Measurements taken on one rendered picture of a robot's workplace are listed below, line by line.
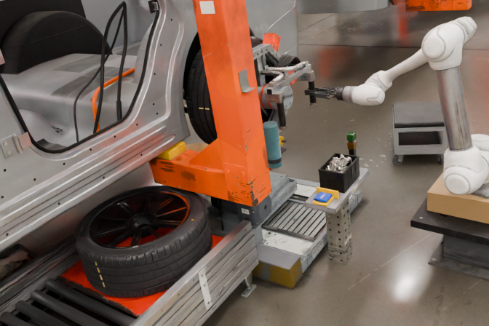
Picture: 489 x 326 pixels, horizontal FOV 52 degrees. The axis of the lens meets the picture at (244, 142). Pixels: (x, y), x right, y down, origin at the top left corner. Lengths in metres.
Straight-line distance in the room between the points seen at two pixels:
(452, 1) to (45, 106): 4.45
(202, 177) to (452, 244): 1.32
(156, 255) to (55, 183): 0.53
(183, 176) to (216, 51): 0.77
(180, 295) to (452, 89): 1.46
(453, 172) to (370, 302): 0.76
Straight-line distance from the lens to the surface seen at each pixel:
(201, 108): 2.70
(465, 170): 2.37
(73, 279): 2.72
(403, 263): 2.85
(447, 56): 2.27
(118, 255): 2.34
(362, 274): 2.77
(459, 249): 2.81
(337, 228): 2.70
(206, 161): 2.48
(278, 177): 3.24
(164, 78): 2.59
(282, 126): 2.61
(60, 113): 3.11
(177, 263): 2.37
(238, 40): 2.15
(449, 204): 2.66
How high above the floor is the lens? 1.78
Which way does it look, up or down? 24 degrees down
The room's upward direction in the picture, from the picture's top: 9 degrees counter-clockwise
